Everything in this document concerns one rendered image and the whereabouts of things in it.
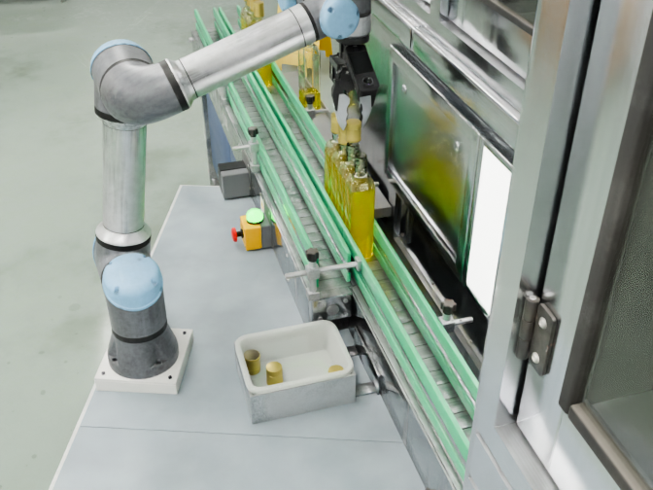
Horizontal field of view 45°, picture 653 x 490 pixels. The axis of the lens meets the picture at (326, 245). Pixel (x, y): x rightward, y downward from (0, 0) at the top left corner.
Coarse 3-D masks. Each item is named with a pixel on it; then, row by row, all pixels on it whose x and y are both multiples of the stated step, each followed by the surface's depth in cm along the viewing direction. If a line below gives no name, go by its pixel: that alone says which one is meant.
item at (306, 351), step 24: (240, 336) 167; (264, 336) 168; (288, 336) 170; (312, 336) 171; (336, 336) 167; (240, 360) 161; (264, 360) 171; (288, 360) 171; (312, 360) 171; (336, 360) 168; (264, 384) 165; (288, 384) 155
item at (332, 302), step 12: (336, 288) 173; (348, 288) 173; (312, 300) 170; (324, 300) 171; (336, 300) 172; (348, 300) 173; (312, 312) 172; (324, 312) 173; (336, 312) 173; (348, 312) 175
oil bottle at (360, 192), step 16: (352, 176) 173; (368, 176) 173; (352, 192) 172; (368, 192) 173; (352, 208) 175; (368, 208) 176; (352, 224) 177; (368, 224) 178; (368, 240) 181; (368, 256) 183
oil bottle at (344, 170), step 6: (342, 162) 179; (342, 168) 178; (348, 168) 176; (342, 174) 177; (348, 174) 176; (342, 180) 178; (342, 186) 179; (342, 192) 180; (342, 198) 180; (342, 204) 181; (342, 210) 182; (342, 216) 183
